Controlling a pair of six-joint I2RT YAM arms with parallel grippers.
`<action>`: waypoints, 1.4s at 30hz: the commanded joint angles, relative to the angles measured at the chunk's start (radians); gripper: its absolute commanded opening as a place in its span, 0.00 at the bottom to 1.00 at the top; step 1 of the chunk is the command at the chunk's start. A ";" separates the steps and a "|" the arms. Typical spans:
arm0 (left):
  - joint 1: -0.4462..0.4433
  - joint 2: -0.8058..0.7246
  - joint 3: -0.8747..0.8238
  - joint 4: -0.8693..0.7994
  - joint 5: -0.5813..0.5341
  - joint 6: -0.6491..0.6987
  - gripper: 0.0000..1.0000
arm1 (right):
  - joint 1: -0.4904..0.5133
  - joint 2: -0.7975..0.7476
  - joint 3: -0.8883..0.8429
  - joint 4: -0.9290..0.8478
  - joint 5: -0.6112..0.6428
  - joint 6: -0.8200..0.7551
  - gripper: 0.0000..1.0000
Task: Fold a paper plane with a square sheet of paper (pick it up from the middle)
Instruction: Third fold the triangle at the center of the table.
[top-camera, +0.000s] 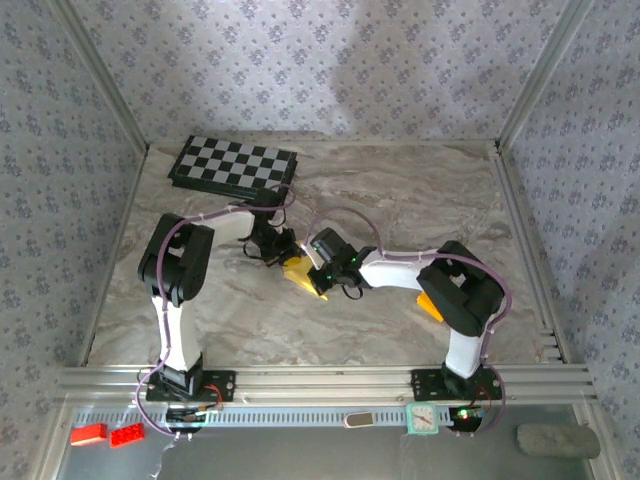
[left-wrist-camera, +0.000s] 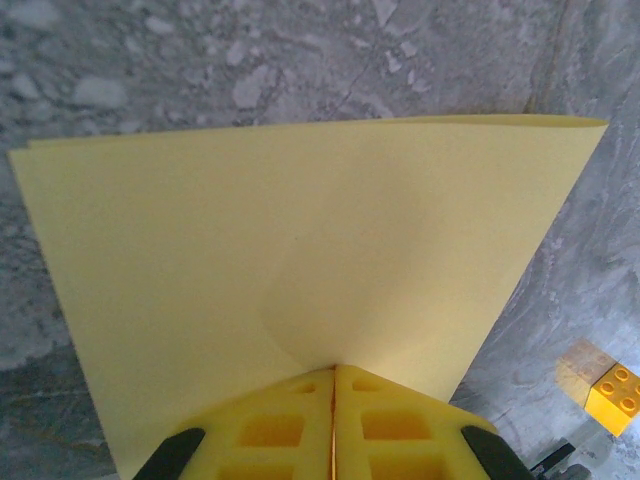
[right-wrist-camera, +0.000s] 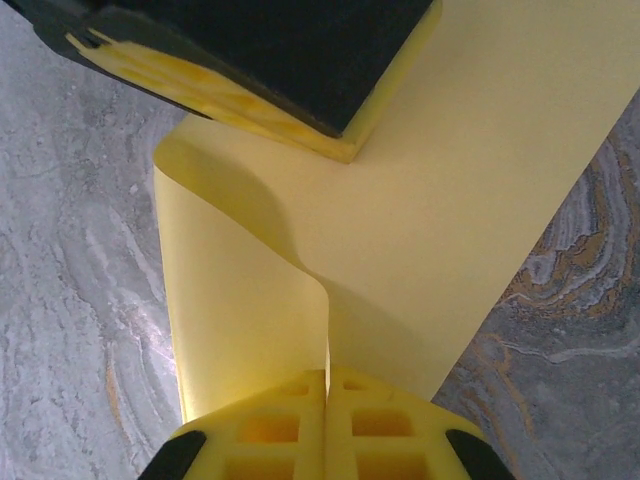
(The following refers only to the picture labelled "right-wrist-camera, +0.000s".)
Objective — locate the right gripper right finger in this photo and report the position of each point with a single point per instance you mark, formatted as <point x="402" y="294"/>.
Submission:
<point x="395" y="440"/>

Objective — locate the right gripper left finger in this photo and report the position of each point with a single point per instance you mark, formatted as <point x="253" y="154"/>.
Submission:
<point x="270" y="440"/>

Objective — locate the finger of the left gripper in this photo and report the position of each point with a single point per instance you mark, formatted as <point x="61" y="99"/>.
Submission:
<point x="280" y="50"/>

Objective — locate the yellow paper sheet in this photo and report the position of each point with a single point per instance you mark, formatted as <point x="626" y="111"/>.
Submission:
<point x="400" y="225"/>

